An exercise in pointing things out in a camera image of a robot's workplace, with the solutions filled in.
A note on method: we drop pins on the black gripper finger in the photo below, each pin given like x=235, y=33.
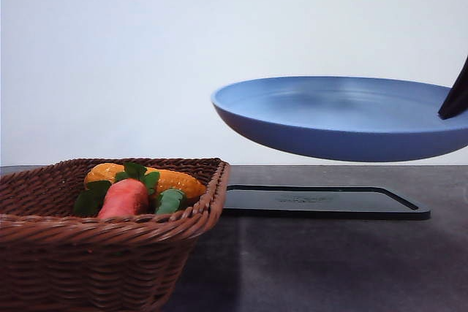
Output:
x=457, y=100

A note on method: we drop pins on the blue plate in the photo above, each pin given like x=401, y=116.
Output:
x=340, y=118

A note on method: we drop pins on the brown wicker basket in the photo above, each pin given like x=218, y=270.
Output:
x=53, y=259

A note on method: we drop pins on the black tray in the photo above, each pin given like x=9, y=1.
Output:
x=329, y=202

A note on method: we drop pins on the yellow toy corn cob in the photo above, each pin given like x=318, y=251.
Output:
x=168, y=181

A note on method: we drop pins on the green toy vegetable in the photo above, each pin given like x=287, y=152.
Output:
x=171, y=201

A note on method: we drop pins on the orange toy carrot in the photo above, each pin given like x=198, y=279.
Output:
x=128, y=194

